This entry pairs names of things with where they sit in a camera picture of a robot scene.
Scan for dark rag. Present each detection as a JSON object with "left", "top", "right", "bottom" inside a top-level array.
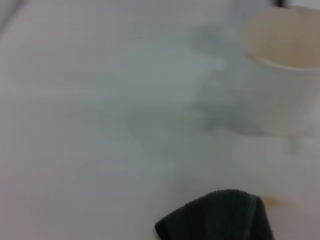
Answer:
[{"left": 154, "top": 189, "right": 276, "bottom": 240}]

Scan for white plastic cup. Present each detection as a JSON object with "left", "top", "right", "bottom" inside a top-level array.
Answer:
[{"left": 241, "top": 6, "right": 320, "bottom": 137}]

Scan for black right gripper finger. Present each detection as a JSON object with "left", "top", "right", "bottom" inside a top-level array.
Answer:
[{"left": 272, "top": 0, "right": 294, "bottom": 8}]

